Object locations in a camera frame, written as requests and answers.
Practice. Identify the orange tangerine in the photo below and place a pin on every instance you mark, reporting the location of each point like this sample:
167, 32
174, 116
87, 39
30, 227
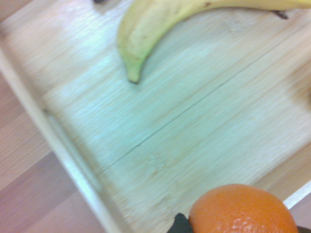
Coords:
240, 211

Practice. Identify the yellow green banana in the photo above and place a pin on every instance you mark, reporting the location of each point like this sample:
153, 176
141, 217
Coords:
145, 34

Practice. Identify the light wooden tray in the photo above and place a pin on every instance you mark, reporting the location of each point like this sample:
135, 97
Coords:
184, 116

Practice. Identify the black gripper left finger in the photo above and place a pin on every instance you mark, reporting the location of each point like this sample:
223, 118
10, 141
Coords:
181, 224

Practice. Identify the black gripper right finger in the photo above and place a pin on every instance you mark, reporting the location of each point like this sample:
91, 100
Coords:
305, 230

